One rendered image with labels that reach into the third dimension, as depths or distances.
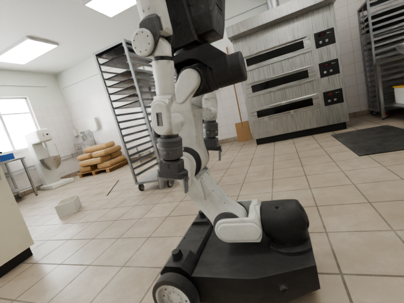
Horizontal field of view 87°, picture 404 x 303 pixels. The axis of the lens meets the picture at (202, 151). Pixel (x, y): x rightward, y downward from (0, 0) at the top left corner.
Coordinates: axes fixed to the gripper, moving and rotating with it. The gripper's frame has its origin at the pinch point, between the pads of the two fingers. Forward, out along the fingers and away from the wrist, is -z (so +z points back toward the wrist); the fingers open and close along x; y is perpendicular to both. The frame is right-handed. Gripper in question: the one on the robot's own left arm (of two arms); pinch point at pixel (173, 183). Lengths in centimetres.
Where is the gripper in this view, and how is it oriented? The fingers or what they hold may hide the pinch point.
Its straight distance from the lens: 83.0
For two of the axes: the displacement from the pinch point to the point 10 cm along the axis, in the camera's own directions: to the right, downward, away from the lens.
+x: -9.3, -0.7, 3.5
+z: -0.3, -9.6, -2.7
